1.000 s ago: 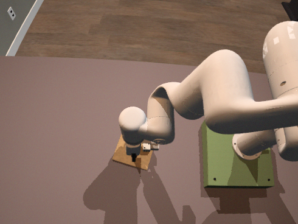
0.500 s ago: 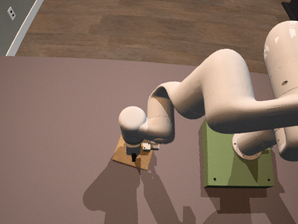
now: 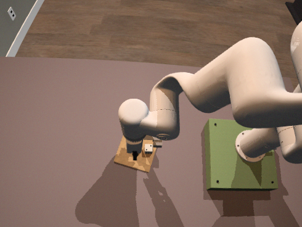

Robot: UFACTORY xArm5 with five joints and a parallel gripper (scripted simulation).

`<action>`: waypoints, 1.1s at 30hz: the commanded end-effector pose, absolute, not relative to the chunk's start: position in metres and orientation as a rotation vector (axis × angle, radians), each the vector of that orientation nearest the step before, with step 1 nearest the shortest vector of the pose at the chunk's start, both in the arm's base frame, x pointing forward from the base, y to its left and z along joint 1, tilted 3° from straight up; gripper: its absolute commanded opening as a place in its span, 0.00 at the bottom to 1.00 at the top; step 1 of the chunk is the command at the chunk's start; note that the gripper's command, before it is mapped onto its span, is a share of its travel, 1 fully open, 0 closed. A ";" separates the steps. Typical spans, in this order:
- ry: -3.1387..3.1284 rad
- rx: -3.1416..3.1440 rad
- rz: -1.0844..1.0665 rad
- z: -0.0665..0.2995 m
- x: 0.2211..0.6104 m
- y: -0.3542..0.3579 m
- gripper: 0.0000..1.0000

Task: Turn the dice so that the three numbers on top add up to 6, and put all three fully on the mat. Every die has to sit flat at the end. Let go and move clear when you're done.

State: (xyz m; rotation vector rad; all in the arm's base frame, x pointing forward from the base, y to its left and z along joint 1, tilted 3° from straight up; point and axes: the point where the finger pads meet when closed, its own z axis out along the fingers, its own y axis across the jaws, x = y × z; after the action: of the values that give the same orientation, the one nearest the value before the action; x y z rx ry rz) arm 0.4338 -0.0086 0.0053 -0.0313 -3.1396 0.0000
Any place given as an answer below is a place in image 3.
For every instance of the white die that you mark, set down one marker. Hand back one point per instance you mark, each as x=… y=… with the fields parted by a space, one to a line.
x=148 y=148

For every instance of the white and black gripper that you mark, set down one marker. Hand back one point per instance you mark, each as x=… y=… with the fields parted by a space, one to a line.
x=134 y=148

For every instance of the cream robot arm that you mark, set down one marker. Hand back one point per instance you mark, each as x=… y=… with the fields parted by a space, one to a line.
x=249 y=72

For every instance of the tan square mat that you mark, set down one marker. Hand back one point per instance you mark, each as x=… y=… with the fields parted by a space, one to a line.
x=143 y=161

